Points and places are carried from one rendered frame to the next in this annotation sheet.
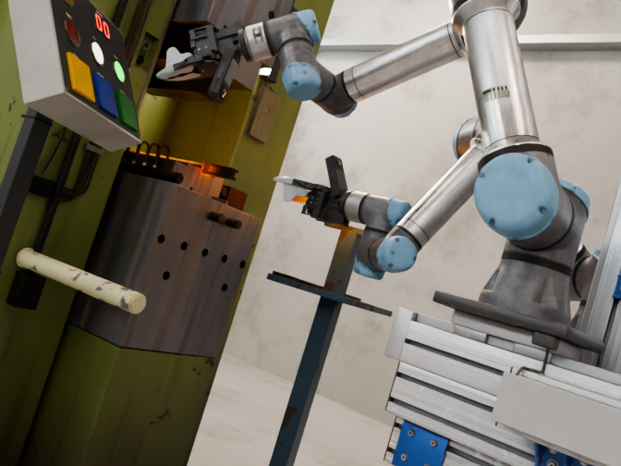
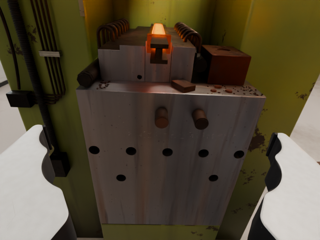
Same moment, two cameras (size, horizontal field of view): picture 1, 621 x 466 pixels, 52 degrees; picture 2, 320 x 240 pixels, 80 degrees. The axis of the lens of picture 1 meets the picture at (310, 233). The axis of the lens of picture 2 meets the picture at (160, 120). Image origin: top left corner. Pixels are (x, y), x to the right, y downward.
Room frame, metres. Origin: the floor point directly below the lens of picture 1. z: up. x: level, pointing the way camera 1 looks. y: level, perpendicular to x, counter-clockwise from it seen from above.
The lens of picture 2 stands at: (1.60, 0.00, 1.06)
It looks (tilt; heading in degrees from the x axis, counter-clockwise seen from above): 31 degrees down; 52
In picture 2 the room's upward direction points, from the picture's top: 3 degrees clockwise
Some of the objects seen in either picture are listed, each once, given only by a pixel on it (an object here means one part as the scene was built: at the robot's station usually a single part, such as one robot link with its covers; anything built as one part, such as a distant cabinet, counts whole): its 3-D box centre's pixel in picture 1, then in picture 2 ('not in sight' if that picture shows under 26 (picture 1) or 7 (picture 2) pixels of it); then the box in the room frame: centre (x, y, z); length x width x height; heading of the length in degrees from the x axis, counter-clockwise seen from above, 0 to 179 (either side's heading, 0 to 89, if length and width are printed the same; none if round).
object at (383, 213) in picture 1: (385, 214); not in sight; (1.49, -0.16, 0.97); 0.11 x 0.08 x 0.09; 54
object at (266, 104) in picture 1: (262, 115); not in sight; (2.15, 0.27, 1.27); 0.09 x 0.02 x 0.17; 144
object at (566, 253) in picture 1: (546, 222); not in sight; (1.08, -0.38, 0.98); 0.13 x 0.12 x 0.14; 143
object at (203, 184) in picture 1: (151, 169); (149, 45); (1.95, 0.52, 0.96); 0.42 x 0.20 x 0.09; 54
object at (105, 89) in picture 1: (103, 96); not in sight; (1.30, 0.49, 1.01); 0.07 x 0.05 x 0.07; 169
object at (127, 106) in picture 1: (125, 111); not in sight; (1.39, 0.47, 1.01); 0.07 x 0.05 x 0.07; 169
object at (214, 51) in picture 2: (223, 197); (221, 63); (2.00, 0.30, 0.95); 0.12 x 0.09 x 0.07; 54
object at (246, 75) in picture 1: (187, 59); not in sight; (1.95, 0.52, 1.32); 0.42 x 0.20 x 0.10; 54
